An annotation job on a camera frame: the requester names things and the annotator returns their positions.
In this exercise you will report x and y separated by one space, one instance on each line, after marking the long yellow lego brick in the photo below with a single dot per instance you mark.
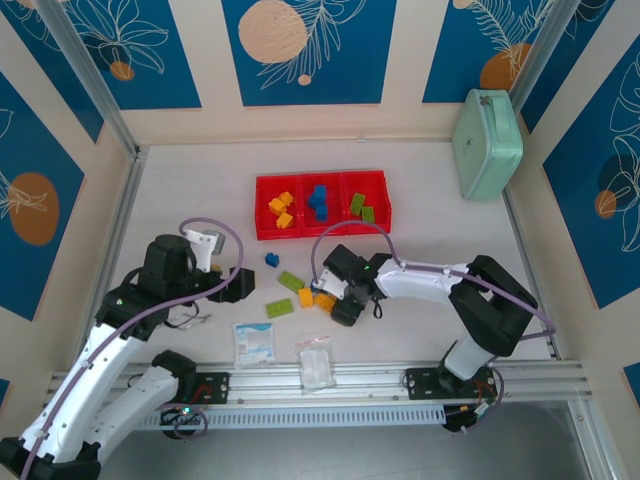
324 303

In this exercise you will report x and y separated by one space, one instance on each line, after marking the small blue lego brick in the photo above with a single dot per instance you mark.
271 259

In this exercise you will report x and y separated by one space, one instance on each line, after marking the long green lego brick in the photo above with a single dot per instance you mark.
279 308
291 281

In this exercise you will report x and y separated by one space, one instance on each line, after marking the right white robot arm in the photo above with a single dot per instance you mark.
420 282

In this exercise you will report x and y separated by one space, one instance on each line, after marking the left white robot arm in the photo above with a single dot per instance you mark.
107 365

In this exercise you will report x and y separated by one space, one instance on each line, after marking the blue white flat packet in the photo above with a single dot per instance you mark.
255 345

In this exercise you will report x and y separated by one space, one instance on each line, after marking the clear zip bag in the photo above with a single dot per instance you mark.
315 367

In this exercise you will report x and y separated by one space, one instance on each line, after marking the mint green case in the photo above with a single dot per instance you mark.
487 150

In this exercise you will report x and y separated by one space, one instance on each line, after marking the aluminium side rail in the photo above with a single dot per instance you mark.
525 260
116 240

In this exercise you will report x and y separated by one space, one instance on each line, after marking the long aluminium frame rail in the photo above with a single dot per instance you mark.
370 382

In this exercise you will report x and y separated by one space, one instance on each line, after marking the aluminium corner post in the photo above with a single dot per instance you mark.
544 50
86 65

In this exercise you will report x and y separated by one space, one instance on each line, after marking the short aluminium frame rail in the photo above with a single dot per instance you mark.
592 440

